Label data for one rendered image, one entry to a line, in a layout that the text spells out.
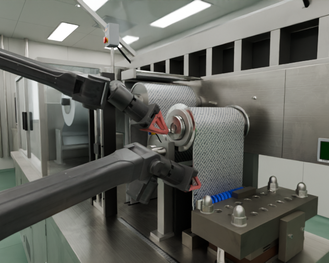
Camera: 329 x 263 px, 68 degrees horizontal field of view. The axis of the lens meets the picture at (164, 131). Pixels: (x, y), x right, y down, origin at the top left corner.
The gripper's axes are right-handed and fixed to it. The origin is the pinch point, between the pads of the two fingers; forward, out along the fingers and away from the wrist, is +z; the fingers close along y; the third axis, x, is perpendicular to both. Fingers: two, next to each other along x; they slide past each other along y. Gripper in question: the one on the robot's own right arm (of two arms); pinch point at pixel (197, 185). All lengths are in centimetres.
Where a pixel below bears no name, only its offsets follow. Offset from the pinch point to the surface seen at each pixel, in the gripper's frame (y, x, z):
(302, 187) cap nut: 17.1, 12.4, 25.9
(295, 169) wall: -93, 80, 256
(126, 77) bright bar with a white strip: -35.2, 28.0, -21.3
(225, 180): 0.3, 5.3, 11.1
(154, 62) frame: -69, 58, 3
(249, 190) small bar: 6.3, 5.4, 16.2
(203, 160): 0.3, 7.4, -1.9
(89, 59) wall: -557, 205, 77
